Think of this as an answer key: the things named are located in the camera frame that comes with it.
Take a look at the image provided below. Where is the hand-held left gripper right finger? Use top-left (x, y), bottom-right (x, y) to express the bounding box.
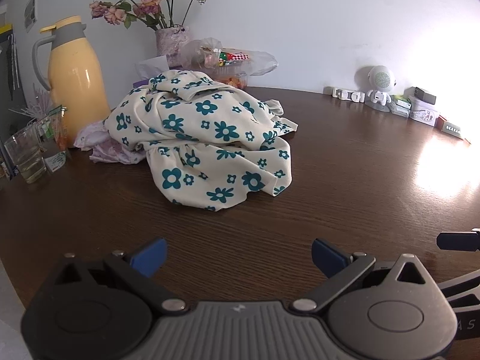
top-left (290, 238), bottom-right (437, 315)

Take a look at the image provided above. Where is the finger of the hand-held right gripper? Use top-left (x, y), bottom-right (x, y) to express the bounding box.
top-left (436, 228), bottom-right (480, 252)
top-left (439, 273), bottom-right (480, 343)

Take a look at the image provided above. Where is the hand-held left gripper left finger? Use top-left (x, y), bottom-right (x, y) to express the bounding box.
top-left (47, 237), bottom-right (188, 316)

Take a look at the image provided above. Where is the cream teal floral garment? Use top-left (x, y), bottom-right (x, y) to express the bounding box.
top-left (103, 69), bottom-right (299, 212)

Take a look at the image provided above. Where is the pink patterned white cloth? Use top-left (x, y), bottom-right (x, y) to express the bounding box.
top-left (73, 120), bottom-right (147, 166)

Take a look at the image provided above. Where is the white printed tin box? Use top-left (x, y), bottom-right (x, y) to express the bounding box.
top-left (408, 97), bottom-right (439, 127)

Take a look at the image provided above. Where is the stack of green packets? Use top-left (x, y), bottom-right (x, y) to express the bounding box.
top-left (390, 94), bottom-right (413, 119)

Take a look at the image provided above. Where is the small grey box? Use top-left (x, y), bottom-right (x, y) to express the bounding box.
top-left (412, 87), bottom-right (437, 105)

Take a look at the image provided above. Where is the clear drinking glass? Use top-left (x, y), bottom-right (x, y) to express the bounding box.
top-left (4, 124), bottom-right (47, 184)

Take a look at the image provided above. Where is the white letter ornament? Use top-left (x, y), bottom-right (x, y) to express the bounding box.
top-left (332, 86), bottom-right (366, 104)

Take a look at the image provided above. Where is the green label plastic cup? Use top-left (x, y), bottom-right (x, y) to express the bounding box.
top-left (35, 106), bottom-right (74, 173)

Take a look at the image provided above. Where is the white robot speaker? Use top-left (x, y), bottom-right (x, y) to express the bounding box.
top-left (365, 65), bottom-right (398, 112)

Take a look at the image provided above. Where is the white tissue paper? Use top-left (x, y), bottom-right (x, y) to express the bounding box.
top-left (135, 55), bottom-right (173, 83)

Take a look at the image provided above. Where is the yellow thermos jug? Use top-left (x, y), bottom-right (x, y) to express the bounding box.
top-left (32, 16), bottom-right (111, 149)

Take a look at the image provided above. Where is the bundle of pale straws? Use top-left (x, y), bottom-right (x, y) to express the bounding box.
top-left (9, 84), bottom-right (57, 121)

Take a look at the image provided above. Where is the clear plastic bag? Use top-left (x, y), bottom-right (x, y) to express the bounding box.
top-left (182, 37), bottom-right (279, 77)

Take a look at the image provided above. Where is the pale purple flower vase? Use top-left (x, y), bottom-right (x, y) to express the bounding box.
top-left (155, 25), bottom-right (191, 68)

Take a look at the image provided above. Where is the dark wall-hung object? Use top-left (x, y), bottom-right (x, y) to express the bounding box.
top-left (0, 22), bottom-right (27, 102)

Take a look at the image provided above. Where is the grey wall sticker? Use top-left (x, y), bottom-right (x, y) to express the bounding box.
top-left (23, 0), bottom-right (38, 31)

